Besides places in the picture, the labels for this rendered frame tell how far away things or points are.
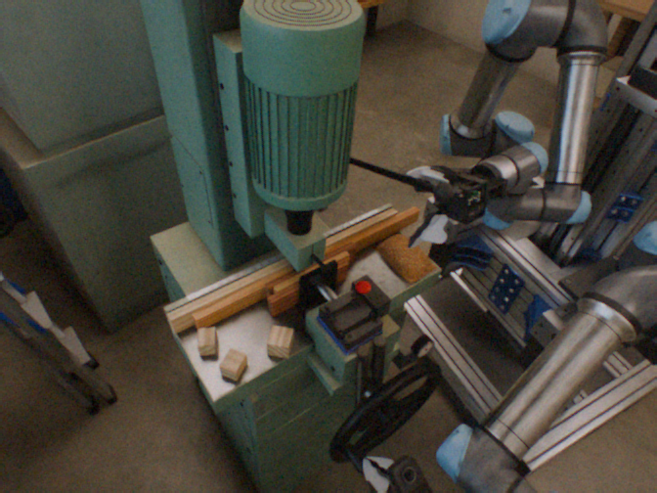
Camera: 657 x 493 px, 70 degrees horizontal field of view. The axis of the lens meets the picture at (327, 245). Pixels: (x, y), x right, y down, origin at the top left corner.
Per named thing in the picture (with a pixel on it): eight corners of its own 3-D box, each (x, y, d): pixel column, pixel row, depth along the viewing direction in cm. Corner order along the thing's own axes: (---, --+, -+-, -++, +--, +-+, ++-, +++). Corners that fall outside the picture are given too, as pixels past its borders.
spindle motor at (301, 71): (284, 226, 79) (282, 42, 56) (235, 171, 88) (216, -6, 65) (366, 191, 86) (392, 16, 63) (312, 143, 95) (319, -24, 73)
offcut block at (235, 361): (247, 362, 92) (246, 353, 90) (237, 380, 89) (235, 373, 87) (232, 356, 93) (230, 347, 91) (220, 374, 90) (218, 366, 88)
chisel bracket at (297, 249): (297, 277, 98) (298, 250, 92) (264, 237, 106) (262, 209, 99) (326, 263, 101) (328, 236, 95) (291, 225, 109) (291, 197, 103)
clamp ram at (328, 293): (318, 326, 98) (320, 300, 92) (298, 302, 102) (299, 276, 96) (351, 307, 102) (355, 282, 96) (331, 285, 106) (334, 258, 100)
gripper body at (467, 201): (465, 190, 81) (509, 168, 86) (429, 176, 87) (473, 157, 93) (463, 228, 85) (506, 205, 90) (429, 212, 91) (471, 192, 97)
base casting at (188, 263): (252, 423, 103) (249, 405, 97) (154, 258, 134) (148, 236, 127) (403, 328, 122) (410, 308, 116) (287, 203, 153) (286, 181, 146)
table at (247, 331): (238, 459, 86) (235, 446, 81) (172, 338, 102) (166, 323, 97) (465, 310, 111) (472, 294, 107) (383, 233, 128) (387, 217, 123)
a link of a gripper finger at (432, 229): (425, 256, 85) (456, 216, 85) (404, 245, 89) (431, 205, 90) (433, 264, 87) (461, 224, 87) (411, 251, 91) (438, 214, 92)
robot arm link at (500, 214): (530, 235, 105) (549, 197, 97) (480, 231, 105) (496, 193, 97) (521, 211, 110) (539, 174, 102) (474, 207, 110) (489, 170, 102)
